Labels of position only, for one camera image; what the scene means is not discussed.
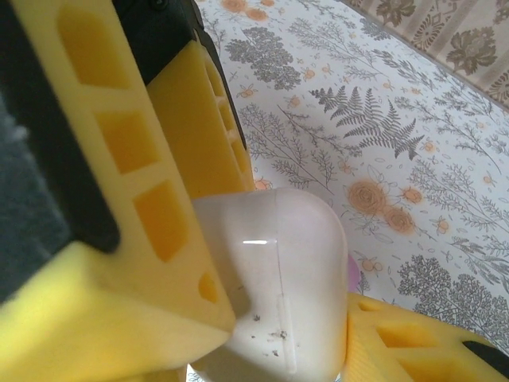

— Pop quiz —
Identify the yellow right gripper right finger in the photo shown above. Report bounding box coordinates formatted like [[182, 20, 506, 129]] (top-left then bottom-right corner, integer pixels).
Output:
[[344, 292, 509, 382]]

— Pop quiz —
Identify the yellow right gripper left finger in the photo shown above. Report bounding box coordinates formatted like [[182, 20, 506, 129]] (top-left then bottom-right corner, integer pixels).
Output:
[[133, 364, 191, 382]]

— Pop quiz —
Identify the white earbud charging case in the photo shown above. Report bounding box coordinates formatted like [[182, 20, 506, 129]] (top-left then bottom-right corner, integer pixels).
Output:
[[189, 188, 350, 382]]

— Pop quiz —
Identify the floral patterned table cover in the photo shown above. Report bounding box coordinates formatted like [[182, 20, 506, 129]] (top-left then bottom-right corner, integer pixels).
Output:
[[194, 0, 509, 351]]

